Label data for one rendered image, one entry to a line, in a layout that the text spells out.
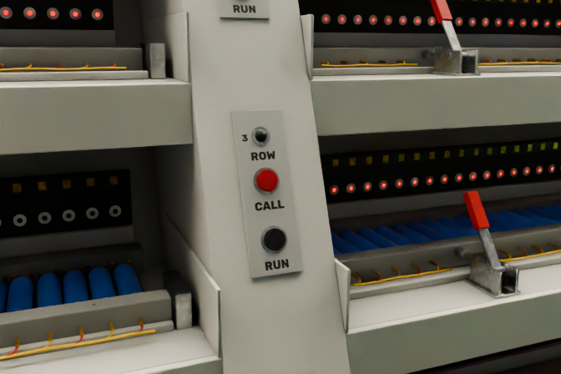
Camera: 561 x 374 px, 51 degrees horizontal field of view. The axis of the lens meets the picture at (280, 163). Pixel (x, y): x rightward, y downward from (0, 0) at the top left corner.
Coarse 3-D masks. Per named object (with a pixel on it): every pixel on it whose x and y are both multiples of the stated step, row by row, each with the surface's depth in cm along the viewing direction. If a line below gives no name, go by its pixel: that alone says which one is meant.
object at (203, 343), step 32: (0, 256) 52; (192, 256) 45; (160, 288) 51; (192, 288) 46; (192, 320) 45; (64, 352) 41; (96, 352) 41; (128, 352) 41; (160, 352) 41; (192, 352) 41
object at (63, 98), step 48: (0, 0) 54; (48, 0) 56; (96, 0) 58; (0, 48) 44; (48, 48) 46; (96, 48) 47; (144, 48) 48; (0, 96) 38; (48, 96) 39; (96, 96) 40; (144, 96) 42; (0, 144) 39; (48, 144) 40; (96, 144) 41; (144, 144) 42
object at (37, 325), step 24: (24, 312) 41; (48, 312) 41; (72, 312) 41; (96, 312) 42; (120, 312) 42; (144, 312) 43; (168, 312) 44; (0, 336) 40; (24, 336) 40; (48, 336) 40; (120, 336) 41
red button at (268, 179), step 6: (258, 174) 43; (264, 174) 43; (270, 174) 43; (258, 180) 43; (264, 180) 43; (270, 180) 43; (276, 180) 43; (258, 186) 43; (264, 186) 43; (270, 186) 43
